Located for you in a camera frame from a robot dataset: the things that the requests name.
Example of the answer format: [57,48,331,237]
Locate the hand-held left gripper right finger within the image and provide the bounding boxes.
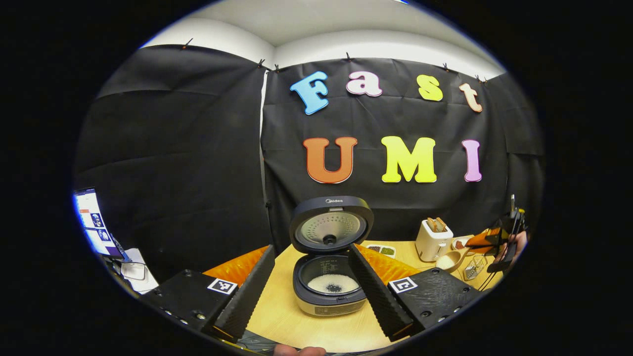
[348,243,483,342]

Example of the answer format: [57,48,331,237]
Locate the white toaster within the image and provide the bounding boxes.
[415,218,454,263]

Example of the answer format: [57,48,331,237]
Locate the dark grey rice cooker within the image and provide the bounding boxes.
[289,196,375,317]

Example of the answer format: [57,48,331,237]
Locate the white papers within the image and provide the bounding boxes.
[121,249,159,294]

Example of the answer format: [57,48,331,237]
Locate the metal wire chopstick holder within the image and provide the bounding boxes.
[463,254,488,281]

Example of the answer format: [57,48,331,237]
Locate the white rice heap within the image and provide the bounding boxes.
[308,274,361,295]

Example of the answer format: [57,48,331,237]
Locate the black backdrop cloth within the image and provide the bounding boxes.
[73,44,547,282]

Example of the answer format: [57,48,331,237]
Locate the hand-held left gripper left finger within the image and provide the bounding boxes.
[141,245,276,342]

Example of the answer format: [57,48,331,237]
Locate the computer monitor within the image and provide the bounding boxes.
[73,187,125,259]

